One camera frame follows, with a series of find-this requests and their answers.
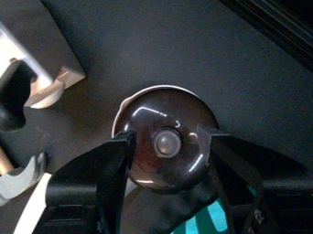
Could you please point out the grey block with beige edge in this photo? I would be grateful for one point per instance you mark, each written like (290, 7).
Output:
(44, 45)

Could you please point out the white flat strip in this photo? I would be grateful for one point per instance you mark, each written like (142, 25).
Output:
(35, 207)

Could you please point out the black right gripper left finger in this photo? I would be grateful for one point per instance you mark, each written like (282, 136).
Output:
(87, 186)

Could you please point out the black frame rail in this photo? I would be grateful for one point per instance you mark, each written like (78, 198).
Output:
(281, 21)

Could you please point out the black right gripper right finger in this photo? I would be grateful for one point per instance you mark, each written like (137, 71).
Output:
(261, 186)

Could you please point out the teal and black striped item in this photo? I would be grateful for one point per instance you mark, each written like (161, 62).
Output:
(212, 218)

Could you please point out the silver curved metal piece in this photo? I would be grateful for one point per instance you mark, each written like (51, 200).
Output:
(22, 179)

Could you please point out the brown wooden stick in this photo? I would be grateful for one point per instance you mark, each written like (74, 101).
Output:
(4, 161)

